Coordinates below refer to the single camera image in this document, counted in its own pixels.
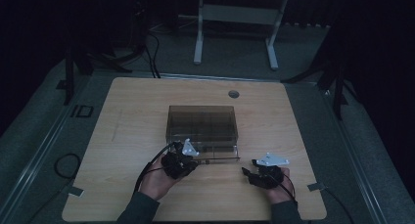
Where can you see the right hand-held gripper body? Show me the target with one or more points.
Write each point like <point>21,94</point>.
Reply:
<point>267,176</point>

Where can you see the white desk frame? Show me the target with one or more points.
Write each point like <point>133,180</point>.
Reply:
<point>239,14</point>

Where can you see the grey tape piece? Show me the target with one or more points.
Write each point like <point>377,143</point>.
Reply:
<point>316,186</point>
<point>75,191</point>

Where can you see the person's right hand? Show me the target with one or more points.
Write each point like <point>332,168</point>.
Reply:
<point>280,191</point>

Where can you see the metal floor rail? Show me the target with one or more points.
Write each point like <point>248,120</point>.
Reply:
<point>355,158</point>
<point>36,163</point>

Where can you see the translucent brown drawer box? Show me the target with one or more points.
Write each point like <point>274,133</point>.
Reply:
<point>201,129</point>

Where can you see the black tripod stand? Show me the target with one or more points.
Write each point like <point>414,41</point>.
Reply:
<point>69,74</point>
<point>337,87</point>

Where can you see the person's left hand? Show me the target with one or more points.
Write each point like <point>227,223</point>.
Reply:
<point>156,183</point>

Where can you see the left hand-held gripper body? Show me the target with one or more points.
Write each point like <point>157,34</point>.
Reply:
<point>176,163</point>

